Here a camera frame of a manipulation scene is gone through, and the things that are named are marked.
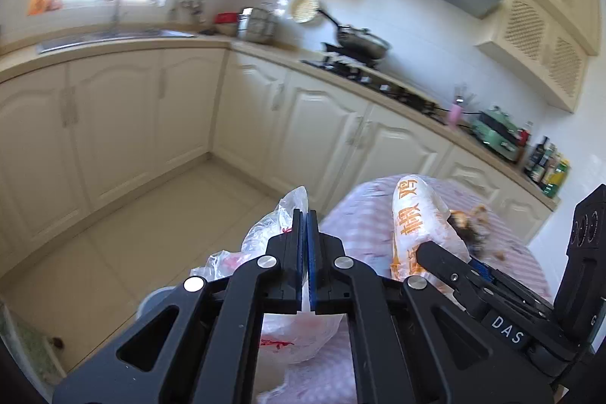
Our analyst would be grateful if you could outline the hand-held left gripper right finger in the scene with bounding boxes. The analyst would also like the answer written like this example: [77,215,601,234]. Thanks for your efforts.
[305,210,554,404]

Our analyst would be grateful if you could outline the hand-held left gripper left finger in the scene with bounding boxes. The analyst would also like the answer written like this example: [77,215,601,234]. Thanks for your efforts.
[52,209,305,404]

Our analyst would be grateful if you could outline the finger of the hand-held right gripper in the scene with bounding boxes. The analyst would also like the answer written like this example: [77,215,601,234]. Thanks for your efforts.
[470,261,556,320]
[414,240,484,310]

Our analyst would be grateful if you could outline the orange printed paper bag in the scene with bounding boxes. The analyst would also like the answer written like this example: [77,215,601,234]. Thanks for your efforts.
[389,177,469,297]

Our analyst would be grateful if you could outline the translucent white plastic bag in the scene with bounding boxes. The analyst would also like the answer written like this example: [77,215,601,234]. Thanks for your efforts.
[189,185,351,364]

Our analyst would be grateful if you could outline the brown food scraps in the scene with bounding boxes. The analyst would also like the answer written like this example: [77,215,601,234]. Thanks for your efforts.
[447,204,503,259]

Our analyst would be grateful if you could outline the pink checked tablecloth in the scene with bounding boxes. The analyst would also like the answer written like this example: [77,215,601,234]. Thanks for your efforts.
[256,174,554,404]

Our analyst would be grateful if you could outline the green bottle yellow label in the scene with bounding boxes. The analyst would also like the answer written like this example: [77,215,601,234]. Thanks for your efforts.
[545,155,572,199]

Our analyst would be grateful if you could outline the dark sauce bottle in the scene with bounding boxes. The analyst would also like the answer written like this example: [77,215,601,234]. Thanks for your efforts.
[540,144,560,191]
[525,136,550,183]

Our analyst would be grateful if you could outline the green electric grill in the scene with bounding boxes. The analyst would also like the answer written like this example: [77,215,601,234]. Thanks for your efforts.
[471,107,524,162]

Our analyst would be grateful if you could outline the pink utensil holder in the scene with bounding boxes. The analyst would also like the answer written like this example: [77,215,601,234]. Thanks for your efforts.
[449,84,469,128]

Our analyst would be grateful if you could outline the black gas stove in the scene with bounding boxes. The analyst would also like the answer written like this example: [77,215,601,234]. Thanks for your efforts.
[300,42,448,122]

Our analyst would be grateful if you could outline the beige kitchen countertop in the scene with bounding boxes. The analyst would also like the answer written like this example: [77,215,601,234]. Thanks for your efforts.
[0,32,562,213]

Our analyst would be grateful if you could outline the cream base kitchen cabinets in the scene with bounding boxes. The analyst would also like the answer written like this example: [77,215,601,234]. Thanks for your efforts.
[0,47,556,263]

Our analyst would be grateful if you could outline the wok with lid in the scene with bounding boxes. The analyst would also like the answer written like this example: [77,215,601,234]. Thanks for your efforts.
[316,9,393,61]

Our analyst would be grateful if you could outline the steel steamer pot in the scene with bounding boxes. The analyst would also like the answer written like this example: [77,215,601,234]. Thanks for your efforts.
[237,6,280,44]

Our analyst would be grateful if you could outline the red container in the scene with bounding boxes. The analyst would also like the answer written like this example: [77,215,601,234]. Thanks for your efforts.
[215,12,240,37]

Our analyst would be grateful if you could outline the green patterned mat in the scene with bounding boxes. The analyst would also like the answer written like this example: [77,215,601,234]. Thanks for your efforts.
[0,297,67,388]

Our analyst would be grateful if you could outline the steel sink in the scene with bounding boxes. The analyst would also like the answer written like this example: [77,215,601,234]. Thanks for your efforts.
[38,29,197,55]

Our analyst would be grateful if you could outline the metal faucet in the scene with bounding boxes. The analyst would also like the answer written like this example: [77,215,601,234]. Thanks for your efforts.
[97,0,126,33]

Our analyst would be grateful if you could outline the cream lattice wall cabinet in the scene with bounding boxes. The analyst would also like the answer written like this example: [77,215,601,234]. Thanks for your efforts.
[475,0,594,114]

